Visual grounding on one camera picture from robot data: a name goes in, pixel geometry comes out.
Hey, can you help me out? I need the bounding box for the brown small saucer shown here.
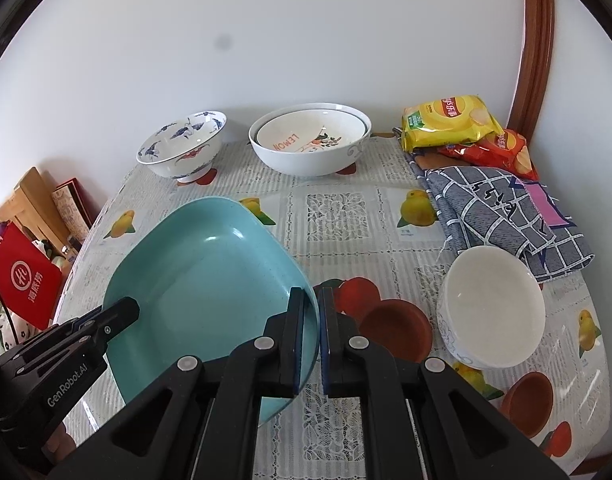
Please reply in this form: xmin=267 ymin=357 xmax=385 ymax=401
xmin=500 ymin=372 xmax=554 ymax=438
xmin=359 ymin=299 xmax=433 ymax=363

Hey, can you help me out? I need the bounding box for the white ceramic bowl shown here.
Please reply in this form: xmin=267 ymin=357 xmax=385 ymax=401
xmin=436 ymin=246 xmax=545 ymax=370

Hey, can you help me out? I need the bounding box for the person's left hand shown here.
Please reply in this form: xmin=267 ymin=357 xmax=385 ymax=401
xmin=46 ymin=422 xmax=76 ymax=462

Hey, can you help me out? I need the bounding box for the red paper bag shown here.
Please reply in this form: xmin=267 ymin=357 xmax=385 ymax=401
xmin=0 ymin=224 xmax=63 ymax=330

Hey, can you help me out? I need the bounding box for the patterned red-edged box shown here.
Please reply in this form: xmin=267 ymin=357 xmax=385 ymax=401
xmin=51 ymin=178 xmax=96 ymax=244

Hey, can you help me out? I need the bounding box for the wooden cutting board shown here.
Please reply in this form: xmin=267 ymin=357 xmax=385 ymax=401
xmin=0 ymin=167 xmax=71 ymax=252

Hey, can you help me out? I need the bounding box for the blue floral porcelain bowl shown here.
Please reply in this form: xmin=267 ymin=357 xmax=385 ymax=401
xmin=136 ymin=110 xmax=228 ymax=183

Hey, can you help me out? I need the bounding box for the fruit print tablecloth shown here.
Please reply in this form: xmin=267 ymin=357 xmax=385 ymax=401
xmin=58 ymin=138 xmax=609 ymax=479

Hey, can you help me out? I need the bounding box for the grey checked cloth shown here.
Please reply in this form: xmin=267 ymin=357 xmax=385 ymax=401
xmin=405 ymin=148 xmax=594 ymax=283

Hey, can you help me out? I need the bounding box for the large white outer bowl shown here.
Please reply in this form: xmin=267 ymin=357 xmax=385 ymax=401
xmin=248 ymin=103 xmax=372 ymax=178

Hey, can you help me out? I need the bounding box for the white lemon print bowl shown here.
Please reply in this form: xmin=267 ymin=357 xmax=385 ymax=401
xmin=255 ymin=108 xmax=367 ymax=153

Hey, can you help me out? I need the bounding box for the red chips bag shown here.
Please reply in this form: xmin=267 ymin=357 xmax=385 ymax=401
xmin=437 ymin=129 xmax=539 ymax=181

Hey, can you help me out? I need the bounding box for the yellow chips bag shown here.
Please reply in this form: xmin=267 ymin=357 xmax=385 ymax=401
xmin=400 ymin=96 xmax=504 ymax=153

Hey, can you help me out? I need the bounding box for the brown wooden door frame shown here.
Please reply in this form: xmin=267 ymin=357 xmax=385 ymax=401
xmin=507 ymin=0 xmax=555 ymax=141

